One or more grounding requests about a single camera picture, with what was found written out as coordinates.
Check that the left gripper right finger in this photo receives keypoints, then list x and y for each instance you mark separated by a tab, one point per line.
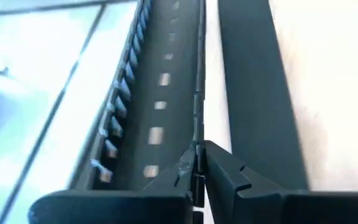
291	208

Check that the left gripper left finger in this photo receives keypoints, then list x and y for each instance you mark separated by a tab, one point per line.
120	207

